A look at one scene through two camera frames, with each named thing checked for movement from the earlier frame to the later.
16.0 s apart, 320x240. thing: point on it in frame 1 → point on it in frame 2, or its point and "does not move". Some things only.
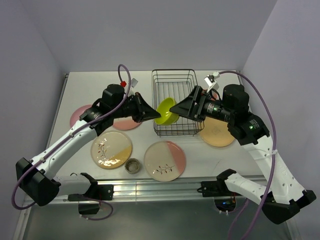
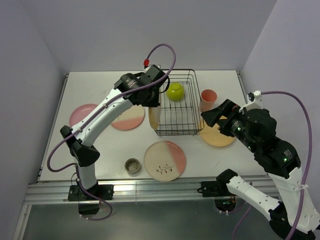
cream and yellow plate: (111, 149) → (154, 115)
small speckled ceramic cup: (132, 165) does not move
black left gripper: (144, 111) → (154, 103)
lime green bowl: (167, 117) → (175, 91)
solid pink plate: (75, 116) does not move
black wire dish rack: (175, 83) does not move
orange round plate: (216, 133) does not move
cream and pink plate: (165, 160) does not move
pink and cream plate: (125, 123) does not move
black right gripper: (188, 109) → (229, 108)
